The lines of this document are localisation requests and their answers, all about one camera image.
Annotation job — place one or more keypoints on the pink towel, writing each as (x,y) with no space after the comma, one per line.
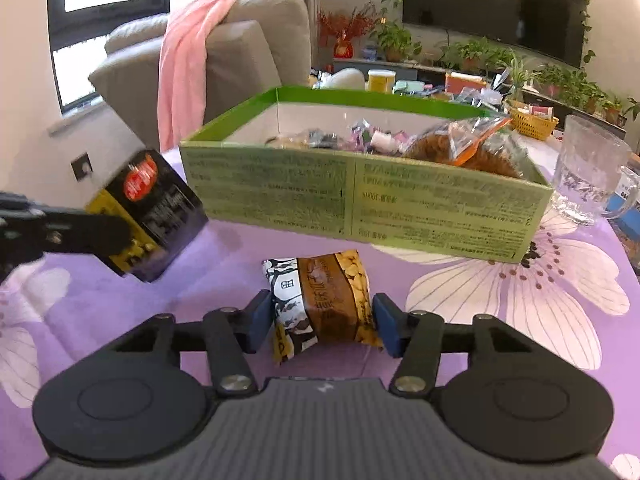
(185,70)

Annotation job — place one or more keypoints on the snack packets inside box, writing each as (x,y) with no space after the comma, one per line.
(361,139)

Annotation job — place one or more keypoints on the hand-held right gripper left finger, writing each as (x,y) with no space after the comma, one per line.
(260,321)

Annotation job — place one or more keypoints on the yellow woven basket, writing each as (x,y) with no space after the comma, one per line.
(530,127)

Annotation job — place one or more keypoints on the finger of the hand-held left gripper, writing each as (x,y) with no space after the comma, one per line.
(90,235)

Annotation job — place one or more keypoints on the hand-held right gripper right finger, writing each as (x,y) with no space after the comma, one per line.
(387,326)

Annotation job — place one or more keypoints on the purple floral tablecloth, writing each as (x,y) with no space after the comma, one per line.
(200,270)

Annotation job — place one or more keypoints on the blue white box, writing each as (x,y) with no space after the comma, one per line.
(625,195)

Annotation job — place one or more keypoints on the glass mug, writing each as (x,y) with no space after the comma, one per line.
(585,170)

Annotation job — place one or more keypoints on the grey armchair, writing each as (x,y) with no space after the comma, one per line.
(250,60)

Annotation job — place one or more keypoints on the black yellow snack packet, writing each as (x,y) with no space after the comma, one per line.
(160,200)

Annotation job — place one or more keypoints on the wall television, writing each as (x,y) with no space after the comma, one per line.
(490,5)

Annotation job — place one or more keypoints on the black white cookie packet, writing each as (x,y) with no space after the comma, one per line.
(322,139)

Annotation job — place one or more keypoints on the orange tissue box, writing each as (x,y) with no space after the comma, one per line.
(462,84)

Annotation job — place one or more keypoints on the green cardboard box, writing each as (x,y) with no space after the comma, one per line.
(425,210)

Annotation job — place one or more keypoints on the yellow can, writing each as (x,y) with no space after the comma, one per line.
(381,82)

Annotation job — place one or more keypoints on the round white coffee table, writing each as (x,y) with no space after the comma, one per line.
(545,147)

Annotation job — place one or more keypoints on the long beige snack packet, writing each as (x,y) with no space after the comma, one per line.
(285,141)

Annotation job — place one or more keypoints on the wall socket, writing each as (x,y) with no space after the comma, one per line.
(82,166)

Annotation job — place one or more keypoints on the brown yellow snack packet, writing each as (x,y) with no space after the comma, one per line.
(325,300)

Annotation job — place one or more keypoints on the spider plant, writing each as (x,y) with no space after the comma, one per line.
(517,75)

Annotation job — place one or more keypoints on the clear bag of brown nuts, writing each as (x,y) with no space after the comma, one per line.
(440,152)

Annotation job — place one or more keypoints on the row of potted plants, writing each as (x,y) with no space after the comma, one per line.
(395,40)

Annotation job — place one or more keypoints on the dark television cabinet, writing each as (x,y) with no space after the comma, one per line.
(355,67)

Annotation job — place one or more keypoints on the red flower plant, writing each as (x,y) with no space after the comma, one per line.
(345,22)

